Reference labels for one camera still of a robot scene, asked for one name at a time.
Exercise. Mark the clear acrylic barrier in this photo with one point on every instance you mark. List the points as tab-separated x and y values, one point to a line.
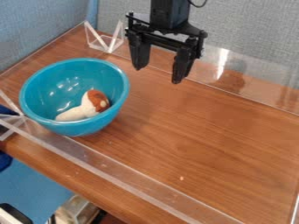
130	180
250	78

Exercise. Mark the clear acrylic corner bracket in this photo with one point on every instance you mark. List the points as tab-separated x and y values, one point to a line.
102	42

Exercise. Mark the black device bottom left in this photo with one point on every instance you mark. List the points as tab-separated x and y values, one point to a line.
12	216

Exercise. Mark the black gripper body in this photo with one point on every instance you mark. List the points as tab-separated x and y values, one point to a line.
165	25

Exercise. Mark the clear acrylic back barrier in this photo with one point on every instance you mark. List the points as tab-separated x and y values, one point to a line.
250	78

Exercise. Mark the clear acrylic left bracket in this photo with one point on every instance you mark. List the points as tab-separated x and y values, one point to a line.
13	122

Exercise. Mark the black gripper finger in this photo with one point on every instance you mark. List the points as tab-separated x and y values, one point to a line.
138	49
182	60

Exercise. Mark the blue object at left edge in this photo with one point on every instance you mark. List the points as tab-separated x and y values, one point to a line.
5	159

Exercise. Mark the toy mushroom brown cap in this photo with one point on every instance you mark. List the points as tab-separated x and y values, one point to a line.
93	103

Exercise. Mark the clear acrylic front barrier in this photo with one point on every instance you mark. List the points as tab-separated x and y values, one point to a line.
130	180

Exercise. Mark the blue bowl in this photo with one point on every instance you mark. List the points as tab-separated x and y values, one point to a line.
54	88

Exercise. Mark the metallic box under table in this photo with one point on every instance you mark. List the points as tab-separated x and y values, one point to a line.
76	211

